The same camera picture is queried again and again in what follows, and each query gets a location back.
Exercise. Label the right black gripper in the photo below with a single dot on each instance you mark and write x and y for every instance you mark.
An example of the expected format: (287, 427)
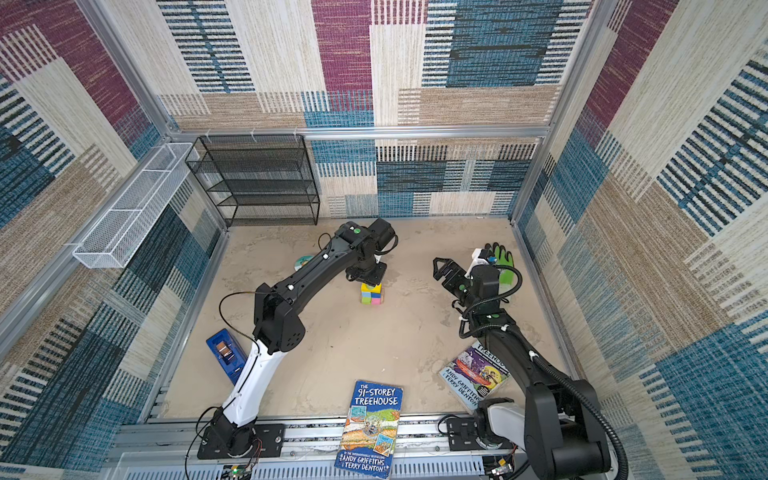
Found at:
(457, 273)

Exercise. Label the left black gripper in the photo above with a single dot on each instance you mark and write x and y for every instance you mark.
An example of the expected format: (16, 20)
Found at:
(376, 280)

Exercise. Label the yellow wood block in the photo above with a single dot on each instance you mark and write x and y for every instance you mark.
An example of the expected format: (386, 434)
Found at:
(372, 289)

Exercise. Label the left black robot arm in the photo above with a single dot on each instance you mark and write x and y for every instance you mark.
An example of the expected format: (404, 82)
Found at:
(355, 251)

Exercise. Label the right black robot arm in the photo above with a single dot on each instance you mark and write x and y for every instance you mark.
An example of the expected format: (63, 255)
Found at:
(560, 427)

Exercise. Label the green black work glove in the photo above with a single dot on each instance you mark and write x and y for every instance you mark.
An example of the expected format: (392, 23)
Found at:
(505, 261)

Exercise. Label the round sunflower label jar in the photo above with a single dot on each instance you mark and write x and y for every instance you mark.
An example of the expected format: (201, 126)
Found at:
(303, 260)

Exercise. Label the purple treehouse book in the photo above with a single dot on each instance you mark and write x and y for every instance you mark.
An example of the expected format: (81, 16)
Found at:
(473, 375)

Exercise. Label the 91-storey treehouse book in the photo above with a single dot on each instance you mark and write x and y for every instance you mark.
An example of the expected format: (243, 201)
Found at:
(369, 435)

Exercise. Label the blue box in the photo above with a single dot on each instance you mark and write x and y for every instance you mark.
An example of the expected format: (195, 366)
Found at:
(228, 353)

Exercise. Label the black wire shelf rack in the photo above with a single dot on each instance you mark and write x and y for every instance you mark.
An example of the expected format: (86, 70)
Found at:
(257, 180)

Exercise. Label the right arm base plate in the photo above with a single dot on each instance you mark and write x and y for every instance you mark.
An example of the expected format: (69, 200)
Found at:
(461, 433)

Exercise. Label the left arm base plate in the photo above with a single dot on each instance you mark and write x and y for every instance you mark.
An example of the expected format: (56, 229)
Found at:
(224, 442)

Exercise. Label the white wire mesh basket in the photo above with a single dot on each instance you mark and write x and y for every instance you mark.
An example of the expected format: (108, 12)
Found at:
(117, 235)

